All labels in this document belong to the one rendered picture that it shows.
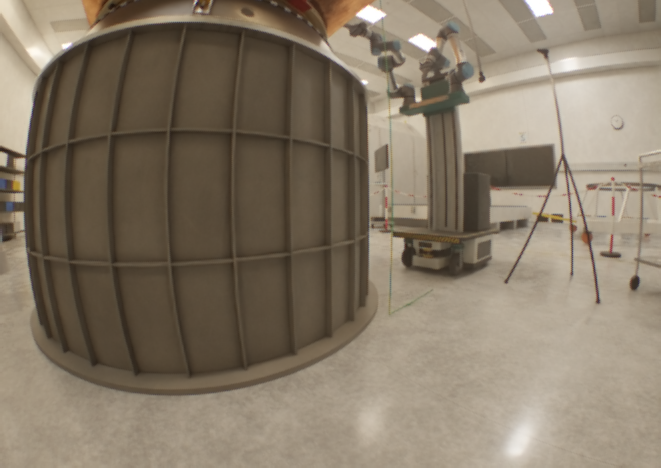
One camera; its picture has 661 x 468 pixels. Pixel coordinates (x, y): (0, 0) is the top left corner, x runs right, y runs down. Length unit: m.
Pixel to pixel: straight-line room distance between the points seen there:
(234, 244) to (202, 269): 0.13
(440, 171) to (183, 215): 2.20
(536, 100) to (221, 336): 8.99
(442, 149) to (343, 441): 2.35
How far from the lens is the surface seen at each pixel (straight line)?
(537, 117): 8.93
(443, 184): 2.56
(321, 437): 0.75
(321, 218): 1.03
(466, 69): 2.36
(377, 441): 0.75
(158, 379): 0.99
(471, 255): 2.33
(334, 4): 1.81
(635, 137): 8.58
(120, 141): 0.91
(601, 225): 4.96
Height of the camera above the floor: 0.56
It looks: 3 degrees down
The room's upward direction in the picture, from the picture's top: straight up
